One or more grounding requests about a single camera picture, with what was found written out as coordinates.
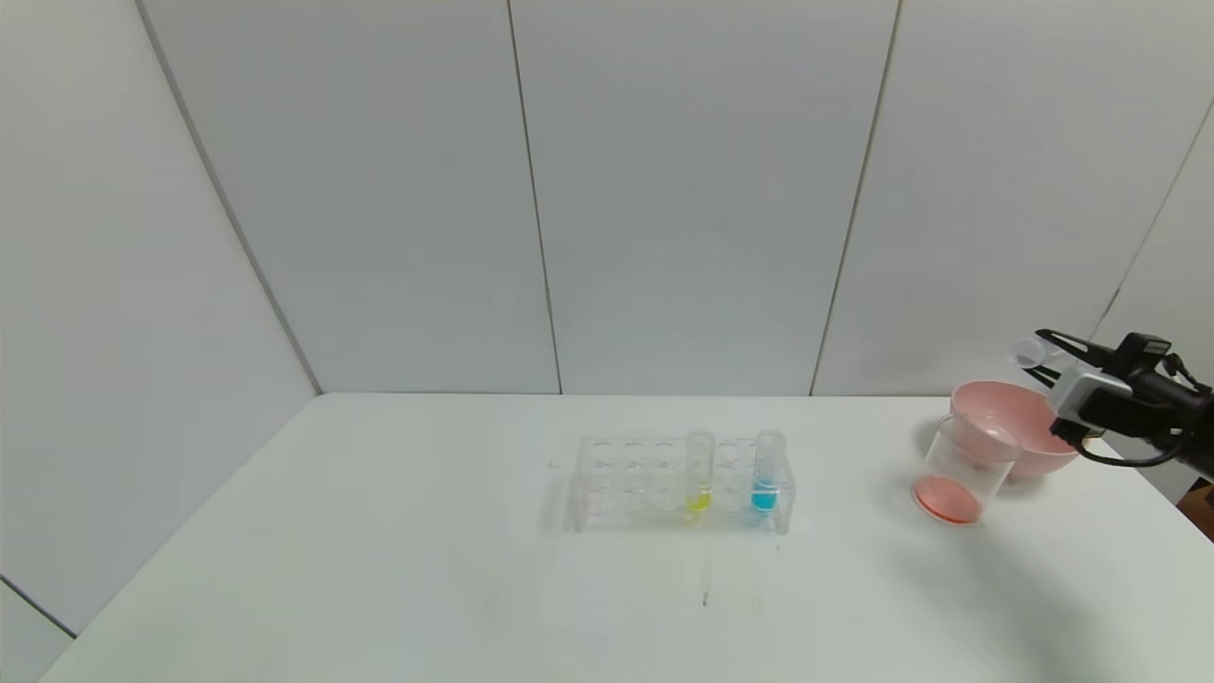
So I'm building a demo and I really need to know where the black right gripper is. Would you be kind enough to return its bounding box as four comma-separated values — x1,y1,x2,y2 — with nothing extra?
1021,328,1198,396

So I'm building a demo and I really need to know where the test tube with yellow pigment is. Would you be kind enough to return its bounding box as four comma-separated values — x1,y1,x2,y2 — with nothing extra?
685,429,716,519

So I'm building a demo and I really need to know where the clear glass beaker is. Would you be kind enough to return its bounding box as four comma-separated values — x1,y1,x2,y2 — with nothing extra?
912,415,1023,526

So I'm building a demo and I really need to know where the test tube with blue pigment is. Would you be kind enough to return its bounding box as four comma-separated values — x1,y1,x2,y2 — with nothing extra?
751,429,788,516

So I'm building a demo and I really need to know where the clear plastic test tube rack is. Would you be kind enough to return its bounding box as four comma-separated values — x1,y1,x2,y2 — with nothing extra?
569,434,796,535

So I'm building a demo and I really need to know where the pink bowl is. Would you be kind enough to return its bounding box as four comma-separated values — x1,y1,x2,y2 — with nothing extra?
950,380,1084,481

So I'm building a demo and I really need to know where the brown wooden furniture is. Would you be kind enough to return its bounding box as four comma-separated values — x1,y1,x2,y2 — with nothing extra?
1179,477,1214,544

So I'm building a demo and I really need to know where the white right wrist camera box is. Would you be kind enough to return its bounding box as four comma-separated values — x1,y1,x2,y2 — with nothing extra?
1047,368,1137,448

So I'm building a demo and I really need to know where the black camera cable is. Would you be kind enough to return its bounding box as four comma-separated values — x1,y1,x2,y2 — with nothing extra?
1064,434,1204,470

